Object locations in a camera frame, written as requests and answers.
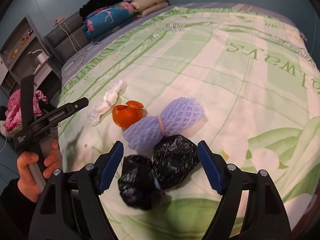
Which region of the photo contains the black plastic bag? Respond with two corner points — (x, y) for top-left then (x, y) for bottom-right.
(118, 135), (200, 210)

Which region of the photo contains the purple foam fruit net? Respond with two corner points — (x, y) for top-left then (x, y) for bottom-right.
(123, 97), (205, 153)

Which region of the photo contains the white tissue bundle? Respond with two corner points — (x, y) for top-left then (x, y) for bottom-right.
(87, 79), (127, 126)

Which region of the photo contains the left hand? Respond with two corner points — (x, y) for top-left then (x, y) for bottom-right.
(16, 139), (61, 203)

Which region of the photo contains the pink clothing pile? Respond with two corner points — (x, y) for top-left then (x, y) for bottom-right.
(3, 88), (48, 132)

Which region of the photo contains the grey bedside shelf unit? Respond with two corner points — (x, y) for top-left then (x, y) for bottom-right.
(1, 16), (62, 100)

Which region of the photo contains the white desk lamp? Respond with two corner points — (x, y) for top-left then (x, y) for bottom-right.
(28, 49), (49, 74)

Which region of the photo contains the green floral quilt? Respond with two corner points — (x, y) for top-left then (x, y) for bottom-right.
(59, 7), (319, 229)

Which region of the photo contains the grey bed with headboard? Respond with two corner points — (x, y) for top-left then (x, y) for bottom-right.
(46, 0), (319, 235)

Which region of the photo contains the blue floral folded blanket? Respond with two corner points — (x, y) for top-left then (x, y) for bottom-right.
(82, 2), (135, 42)

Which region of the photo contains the black clothing pile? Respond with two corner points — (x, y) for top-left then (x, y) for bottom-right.
(79, 0), (123, 21)

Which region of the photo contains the beige folded blanket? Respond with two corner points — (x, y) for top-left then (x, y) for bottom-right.
(131, 0), (169, 17)

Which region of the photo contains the white charging cable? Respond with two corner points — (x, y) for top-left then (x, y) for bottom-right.
(56, 21), (83, 55)

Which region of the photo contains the wall power socket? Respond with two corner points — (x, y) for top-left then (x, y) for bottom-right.
(52, 16), (65, 26)

